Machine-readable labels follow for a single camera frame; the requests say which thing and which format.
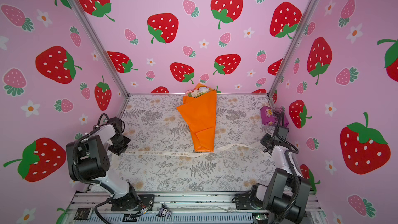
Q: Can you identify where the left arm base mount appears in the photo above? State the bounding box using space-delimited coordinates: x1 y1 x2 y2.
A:
111 185 155 212

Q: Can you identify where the small black box left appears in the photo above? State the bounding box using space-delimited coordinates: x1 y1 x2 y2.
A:
73 207 93 220

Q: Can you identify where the white blue fake rose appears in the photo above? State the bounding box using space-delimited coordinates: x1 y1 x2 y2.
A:
199 87 210 95

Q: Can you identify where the purple snack bag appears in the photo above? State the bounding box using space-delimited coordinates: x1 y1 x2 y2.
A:
260 106 289 127

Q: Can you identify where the aluminium corner post right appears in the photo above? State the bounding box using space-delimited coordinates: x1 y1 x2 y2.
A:
268 0 320 99

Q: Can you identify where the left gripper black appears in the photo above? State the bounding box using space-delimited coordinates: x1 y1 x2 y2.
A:
109 135 131 156

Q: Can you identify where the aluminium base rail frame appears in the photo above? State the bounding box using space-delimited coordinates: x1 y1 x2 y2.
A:
57 191 328 224

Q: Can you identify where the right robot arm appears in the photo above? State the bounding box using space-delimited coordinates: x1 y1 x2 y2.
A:
249 109 311 224

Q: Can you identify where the clear ribbon strip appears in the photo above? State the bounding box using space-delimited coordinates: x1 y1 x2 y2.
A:
124 142 262 158

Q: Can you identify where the aluminium corner post left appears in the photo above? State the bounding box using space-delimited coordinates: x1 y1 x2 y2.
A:
68 0 130 99

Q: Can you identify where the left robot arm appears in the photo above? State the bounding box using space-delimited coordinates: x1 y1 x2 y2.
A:
66 114 139 207

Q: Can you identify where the aluminium corner post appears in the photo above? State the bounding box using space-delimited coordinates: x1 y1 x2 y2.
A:
68 0 130 99
268 0 320 99

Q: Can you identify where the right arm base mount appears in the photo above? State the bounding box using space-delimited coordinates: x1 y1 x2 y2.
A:
231 183 272 211

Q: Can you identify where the orange wrapping paper sheet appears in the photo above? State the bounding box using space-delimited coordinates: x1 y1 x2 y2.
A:
177 84 217 152

